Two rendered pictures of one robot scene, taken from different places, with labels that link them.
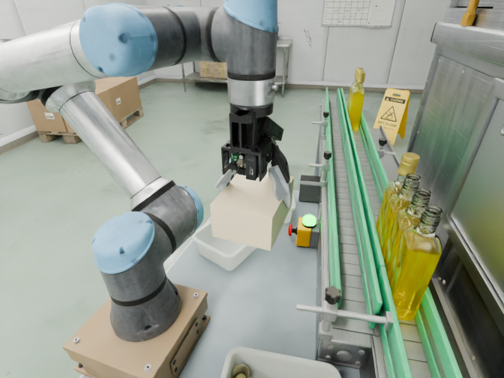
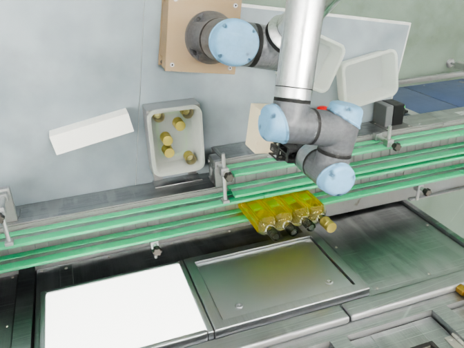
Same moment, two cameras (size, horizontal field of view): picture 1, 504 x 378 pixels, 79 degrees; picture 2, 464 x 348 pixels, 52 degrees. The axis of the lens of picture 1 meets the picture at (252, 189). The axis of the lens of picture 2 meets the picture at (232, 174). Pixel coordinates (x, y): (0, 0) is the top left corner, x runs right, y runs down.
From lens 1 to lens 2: 96 cm
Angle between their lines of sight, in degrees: 52
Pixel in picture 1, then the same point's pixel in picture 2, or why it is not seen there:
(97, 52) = (262, 117)
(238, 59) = (308, 166)
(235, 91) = (300, 156)
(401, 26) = not seen: outside the picture
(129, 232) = (235, 52)
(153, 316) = (201, 57)
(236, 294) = (249, 79)
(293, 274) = not seen: hidden behind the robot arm
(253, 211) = (259, 140)
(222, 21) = (324, 162)
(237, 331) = (219, 91)
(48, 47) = (284, 62)
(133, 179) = not seen: hidden behind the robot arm
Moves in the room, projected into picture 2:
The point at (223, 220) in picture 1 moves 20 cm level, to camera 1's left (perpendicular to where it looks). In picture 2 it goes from (255, 117) to (240, 44)
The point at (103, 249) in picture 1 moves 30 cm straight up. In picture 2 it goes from (218, 41) to (265, 64)
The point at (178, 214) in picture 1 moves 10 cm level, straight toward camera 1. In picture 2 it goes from (270, 65) to (239, 85)
